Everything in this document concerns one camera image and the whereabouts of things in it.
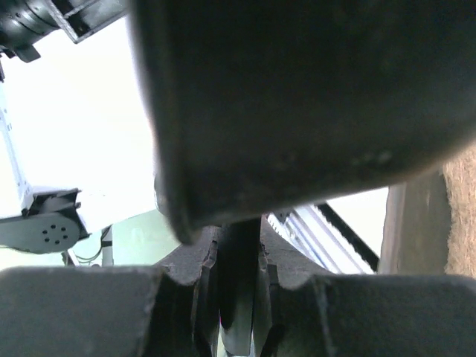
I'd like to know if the dark translucent litter box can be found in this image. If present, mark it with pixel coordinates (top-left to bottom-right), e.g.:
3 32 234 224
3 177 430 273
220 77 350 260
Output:
377 141 476 276

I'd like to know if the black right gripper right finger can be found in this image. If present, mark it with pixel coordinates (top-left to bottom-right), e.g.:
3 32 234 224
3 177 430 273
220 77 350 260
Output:
254 215 476 357

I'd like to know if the black slotted litter scoop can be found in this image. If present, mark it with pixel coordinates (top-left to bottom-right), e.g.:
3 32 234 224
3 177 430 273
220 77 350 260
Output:
129 1 475 356

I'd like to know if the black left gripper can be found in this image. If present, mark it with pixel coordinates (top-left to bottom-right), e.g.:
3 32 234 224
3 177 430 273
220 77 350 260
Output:
1 0 126 62

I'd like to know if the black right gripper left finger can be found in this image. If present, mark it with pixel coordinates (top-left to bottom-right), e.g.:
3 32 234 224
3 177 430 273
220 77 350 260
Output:
0 225 220 357

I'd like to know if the aluminium mounting rail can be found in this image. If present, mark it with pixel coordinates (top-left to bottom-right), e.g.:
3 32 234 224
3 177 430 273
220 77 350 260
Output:
267 203 379 274

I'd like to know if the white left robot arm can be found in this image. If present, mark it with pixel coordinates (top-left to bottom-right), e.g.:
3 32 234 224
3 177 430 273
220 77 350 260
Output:
1 1 127 254

